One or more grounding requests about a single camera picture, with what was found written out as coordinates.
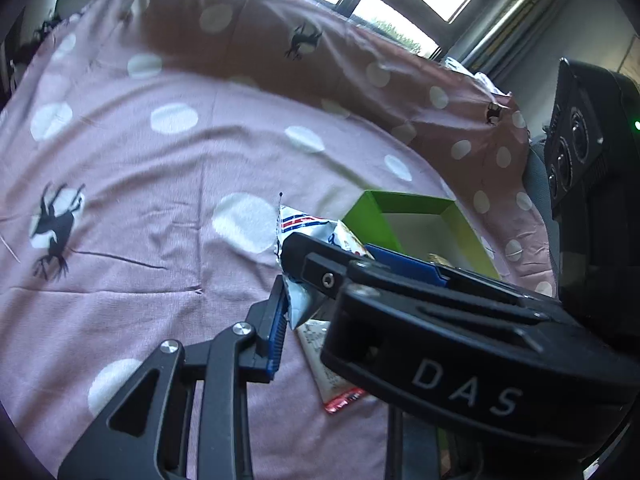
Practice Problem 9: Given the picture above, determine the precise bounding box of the silver foil snack packet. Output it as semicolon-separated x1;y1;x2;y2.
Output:
277;205;372;330

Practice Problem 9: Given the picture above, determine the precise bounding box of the green cardboard box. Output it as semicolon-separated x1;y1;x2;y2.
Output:
343;191;499;278

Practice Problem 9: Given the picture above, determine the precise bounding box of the white red-edged snack packet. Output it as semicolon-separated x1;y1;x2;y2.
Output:
295;318;369;415

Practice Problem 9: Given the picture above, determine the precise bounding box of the pink polka dot bedsheet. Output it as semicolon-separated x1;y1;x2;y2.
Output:
1;0;555;472

